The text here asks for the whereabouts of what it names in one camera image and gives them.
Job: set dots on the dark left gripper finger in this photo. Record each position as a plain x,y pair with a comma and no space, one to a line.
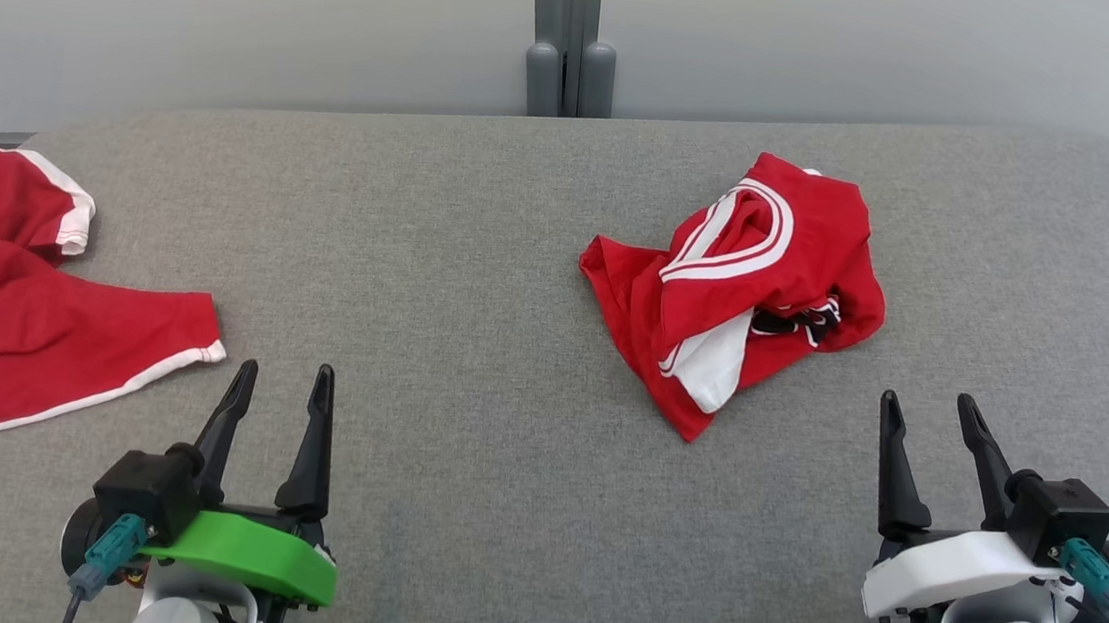
310,471
225,433

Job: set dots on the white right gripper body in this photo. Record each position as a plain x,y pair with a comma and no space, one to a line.
953,572

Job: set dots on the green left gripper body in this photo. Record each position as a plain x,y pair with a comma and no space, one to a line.
252,551

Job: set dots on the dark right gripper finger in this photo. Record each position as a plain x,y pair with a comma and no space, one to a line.
987,470
896,482

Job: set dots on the red garment with white hem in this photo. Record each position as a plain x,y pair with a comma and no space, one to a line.
11,324

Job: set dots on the red jersey with striped trim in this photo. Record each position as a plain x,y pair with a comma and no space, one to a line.
802,233

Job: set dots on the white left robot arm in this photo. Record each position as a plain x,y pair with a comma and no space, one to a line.
176,620

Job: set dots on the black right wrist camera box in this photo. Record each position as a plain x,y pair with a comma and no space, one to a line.
1064,512

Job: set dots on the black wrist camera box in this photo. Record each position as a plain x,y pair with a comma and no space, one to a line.
1064,512
148,487

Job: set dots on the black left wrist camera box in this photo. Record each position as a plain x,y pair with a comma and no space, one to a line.
148,487

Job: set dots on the grey partition post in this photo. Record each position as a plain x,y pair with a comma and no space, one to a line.
550,0

